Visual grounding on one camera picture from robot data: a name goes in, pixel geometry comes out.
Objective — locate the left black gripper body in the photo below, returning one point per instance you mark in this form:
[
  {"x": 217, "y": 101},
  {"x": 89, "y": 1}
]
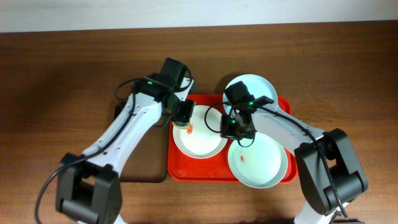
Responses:
[{"x": 185, "y": 114}]

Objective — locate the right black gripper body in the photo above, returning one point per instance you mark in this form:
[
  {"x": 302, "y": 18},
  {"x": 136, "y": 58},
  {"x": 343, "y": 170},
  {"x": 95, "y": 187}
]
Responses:
[{"x": 230, "y": 131}]

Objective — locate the green and yellow sponge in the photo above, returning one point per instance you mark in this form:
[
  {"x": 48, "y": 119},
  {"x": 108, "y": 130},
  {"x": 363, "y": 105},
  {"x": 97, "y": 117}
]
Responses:
[{"x": 180, "y": 125}]

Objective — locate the white plate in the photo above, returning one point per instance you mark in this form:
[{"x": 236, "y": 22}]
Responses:
[{"x": 200, "y": 143}]

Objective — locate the pale blue plate top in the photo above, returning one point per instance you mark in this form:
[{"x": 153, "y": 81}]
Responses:
[{"x": 258, "y": 86}]

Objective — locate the pale blue plate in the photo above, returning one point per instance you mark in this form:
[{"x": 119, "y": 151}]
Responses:
[
  {"x": 260, "y": 164},
  {"x": 258, "y": 86}
]

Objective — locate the pale blue plate bottom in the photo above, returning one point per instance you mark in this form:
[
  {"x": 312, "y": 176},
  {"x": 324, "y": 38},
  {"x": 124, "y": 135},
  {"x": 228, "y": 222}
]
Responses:
[{"x": 260, "y": 164}]

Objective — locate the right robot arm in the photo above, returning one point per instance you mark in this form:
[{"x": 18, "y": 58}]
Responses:
[{"x": 329, "y": 170}]

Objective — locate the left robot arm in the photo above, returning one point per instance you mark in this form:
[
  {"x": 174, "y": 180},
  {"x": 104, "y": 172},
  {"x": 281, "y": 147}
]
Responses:
[{"x": 88, "y": 186}]

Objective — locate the red plastic tray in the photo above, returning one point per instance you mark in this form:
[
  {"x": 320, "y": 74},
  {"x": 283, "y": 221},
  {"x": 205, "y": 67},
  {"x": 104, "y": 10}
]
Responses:
[{"x": 215, "y": 169}]

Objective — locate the black rectangular tray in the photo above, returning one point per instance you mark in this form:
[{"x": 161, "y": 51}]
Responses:
[{"x": 148, "y": 161}]

